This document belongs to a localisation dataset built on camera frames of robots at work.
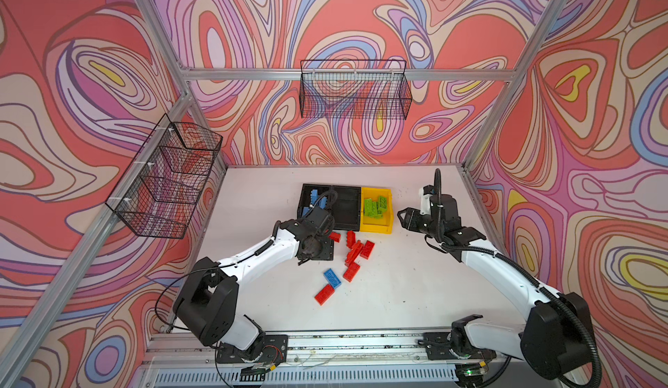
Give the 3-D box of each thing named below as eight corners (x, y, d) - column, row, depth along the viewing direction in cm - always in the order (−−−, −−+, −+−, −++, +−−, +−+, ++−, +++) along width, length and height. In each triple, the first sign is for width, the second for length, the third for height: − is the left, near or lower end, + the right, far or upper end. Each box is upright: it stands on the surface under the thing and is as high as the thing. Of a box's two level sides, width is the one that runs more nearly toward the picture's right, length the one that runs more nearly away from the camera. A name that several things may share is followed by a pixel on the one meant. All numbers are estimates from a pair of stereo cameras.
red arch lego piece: (344, 264, 91) (344, 257, 87) (358, 243, 96) (359, 236, 92) (350, 267, 90) (350, 260, 86) (363, 246, 95) (364, 239, 91)
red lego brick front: (314, 298, 84) (314, 296, 83) (327, 284, 88) (327, 282, 86) (322, 306, 83) (322, 304, 81) (335, 292, 86) (335, 290, 84)
